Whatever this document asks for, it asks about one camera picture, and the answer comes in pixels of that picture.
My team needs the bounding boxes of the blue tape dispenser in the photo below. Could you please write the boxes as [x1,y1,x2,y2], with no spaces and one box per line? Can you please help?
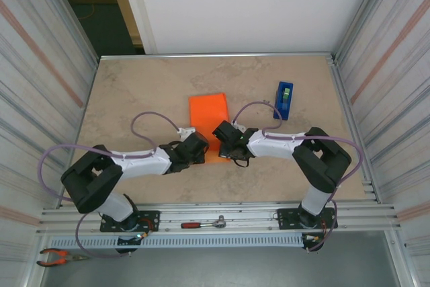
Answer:
[273,81,295,120]

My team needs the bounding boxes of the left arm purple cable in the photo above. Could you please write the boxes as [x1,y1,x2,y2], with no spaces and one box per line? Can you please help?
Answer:
[39,112,184,258]

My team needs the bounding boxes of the red-handled ratchet wrench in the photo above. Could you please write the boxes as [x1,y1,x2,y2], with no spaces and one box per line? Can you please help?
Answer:
[180,215,227,230]

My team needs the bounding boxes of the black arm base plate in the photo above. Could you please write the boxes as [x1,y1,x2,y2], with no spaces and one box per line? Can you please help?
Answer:
[277,206,339,231]
[99,210,161,233]

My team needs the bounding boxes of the aluminium table edge rail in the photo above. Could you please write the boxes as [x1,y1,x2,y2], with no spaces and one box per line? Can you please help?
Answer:
[99,52,337,63]

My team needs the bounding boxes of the white slotted cable duct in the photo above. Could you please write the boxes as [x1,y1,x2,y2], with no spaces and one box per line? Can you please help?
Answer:
[48,235,305,249]

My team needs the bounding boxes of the aluminium side rail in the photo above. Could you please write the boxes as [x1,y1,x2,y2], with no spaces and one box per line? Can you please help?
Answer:
[331,61,382,204]
[58,60,101,206]

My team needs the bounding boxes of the white door frame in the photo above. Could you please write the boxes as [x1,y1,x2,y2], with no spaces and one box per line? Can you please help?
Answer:
[103,0,159,55]

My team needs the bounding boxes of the orange-handled pliers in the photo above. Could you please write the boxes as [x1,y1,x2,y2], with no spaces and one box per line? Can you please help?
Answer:
[36,248,91,267]

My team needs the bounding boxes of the orange floor cable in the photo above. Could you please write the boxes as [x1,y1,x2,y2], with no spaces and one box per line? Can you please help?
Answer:
[78,3,101,22]

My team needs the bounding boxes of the aluminium frame post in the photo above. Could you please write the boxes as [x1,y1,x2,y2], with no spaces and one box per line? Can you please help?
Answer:
[332,0,400,66]
[32,0,101,66]

